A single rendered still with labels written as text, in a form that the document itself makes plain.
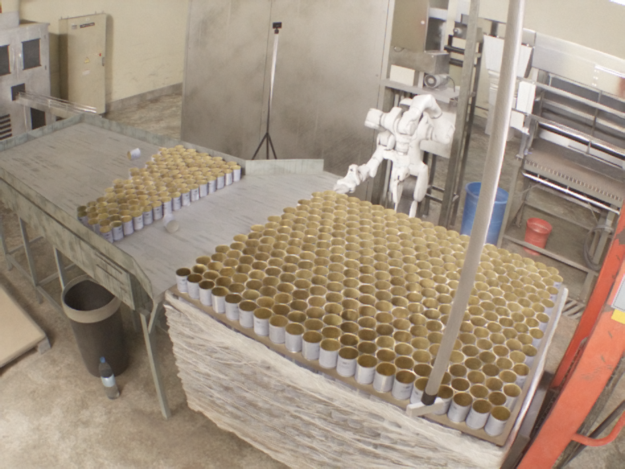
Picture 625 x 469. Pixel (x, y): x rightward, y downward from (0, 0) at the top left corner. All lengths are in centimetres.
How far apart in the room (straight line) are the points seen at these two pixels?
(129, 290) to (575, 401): 197
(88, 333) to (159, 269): 93
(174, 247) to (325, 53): 262
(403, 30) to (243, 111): 208
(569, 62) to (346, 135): 217
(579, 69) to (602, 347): 298
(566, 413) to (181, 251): 180
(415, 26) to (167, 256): 247
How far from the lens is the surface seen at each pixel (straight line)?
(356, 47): 435
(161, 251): 241
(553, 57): 418
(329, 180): 316
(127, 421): 305
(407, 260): 223
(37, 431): 316
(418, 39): 382
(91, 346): 311
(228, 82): 530
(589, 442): 178
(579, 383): 161
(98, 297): 332
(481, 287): 214
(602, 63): 417
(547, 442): 181
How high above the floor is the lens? 231
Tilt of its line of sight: 30 degrees down
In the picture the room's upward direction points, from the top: 6 degrees clockwise
